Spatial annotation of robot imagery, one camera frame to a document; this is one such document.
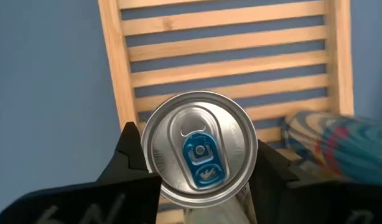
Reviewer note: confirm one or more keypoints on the blue silver Red Bull can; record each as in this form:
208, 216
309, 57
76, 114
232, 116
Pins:
340, 149
198, 124

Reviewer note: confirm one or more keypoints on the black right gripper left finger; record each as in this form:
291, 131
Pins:
85, 202

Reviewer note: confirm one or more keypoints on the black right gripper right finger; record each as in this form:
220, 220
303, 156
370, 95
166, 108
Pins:
318, 202

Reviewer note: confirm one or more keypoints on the wooden slatted shelf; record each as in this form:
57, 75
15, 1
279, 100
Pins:
225, 18

